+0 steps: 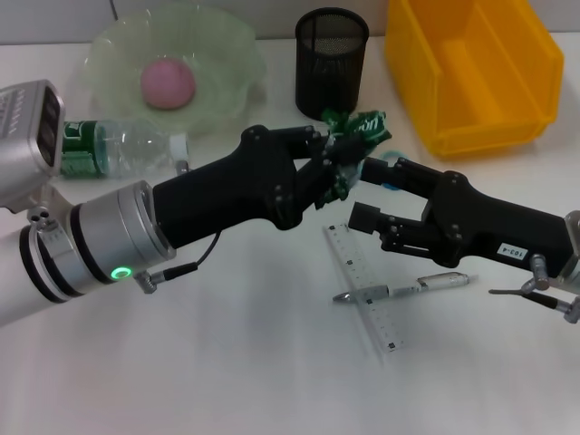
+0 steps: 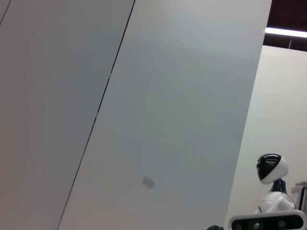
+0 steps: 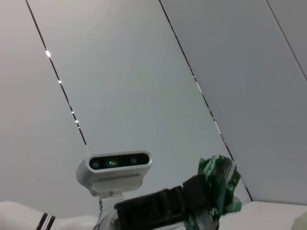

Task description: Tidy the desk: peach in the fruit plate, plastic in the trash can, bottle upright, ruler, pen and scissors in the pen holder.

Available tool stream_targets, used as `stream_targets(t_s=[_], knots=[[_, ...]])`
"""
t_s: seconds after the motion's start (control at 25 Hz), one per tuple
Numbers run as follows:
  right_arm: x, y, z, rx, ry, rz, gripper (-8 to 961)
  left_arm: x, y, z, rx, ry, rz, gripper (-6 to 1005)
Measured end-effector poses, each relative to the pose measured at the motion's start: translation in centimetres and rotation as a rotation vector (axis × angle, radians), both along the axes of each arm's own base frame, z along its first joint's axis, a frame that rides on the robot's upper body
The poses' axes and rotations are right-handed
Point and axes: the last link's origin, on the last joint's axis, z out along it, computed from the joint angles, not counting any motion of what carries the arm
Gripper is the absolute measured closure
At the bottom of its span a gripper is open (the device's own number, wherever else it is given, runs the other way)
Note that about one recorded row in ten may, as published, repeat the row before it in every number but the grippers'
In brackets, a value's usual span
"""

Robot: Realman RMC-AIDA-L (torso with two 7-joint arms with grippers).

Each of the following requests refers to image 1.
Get silver white ballpoint pen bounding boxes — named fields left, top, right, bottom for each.
left=333, top=270, right=480, bottom=305

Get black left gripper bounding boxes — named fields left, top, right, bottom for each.
left=151, top=123, right=371, bottom=231

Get black mesh pen cup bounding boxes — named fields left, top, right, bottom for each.
left=295, top=7, right=370, bottom=122

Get grey right gripper cable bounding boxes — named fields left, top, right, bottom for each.
left=488, top=253, right=580, bottom=325

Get pink peach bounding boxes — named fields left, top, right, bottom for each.
left=139, top=57, right=198, bottom=111

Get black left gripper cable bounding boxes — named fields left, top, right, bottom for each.
left=133, top=230, right=224, bottom=295

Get green plastic wrapper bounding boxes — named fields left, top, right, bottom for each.
left=314, top=108, right=393, bottom=212

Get yellow plastic bin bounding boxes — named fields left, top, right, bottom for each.
left=384, top=0, right=566, bottom=159

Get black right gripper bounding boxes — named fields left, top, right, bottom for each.
left=347, top=155, right=580, bottom=274

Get blue capped scissors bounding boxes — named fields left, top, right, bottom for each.
left=377, top=149, right=412, bottom=192

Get clear green-label water bottle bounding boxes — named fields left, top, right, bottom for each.
left=61, top=118, right=190, bottom=180

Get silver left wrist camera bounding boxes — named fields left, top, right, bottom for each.
left=0, top=79, right=67, bottom=215

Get translucent green fruit plate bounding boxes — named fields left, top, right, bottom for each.
left=83, top=2, right=268, bottom=138

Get clear plastic ruler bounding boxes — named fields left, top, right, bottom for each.
left=322, top=218, right=415, bottom=360

